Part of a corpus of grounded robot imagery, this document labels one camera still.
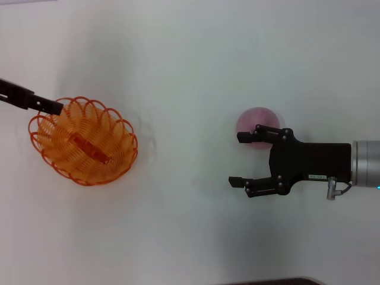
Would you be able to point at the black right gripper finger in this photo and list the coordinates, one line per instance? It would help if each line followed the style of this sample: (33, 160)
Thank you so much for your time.
(236, 181)
(245, 137)

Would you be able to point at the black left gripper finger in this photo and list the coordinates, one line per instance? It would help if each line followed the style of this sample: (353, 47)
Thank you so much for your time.
(44, 109)
(17, 90)

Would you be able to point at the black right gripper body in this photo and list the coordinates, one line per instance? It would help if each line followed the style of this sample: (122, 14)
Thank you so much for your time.
(314, 161)

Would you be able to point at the pink peach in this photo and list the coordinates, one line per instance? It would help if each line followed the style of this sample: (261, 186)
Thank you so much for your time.
(255, 117)

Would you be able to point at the orange plastic woven basket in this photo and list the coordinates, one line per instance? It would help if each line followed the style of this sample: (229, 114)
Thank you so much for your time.
(89, 147)

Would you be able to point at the dark rounded robot base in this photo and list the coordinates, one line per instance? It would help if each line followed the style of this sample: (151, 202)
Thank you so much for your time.
(276, 282)

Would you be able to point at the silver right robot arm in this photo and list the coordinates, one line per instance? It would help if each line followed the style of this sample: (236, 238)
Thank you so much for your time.
(366, 163)

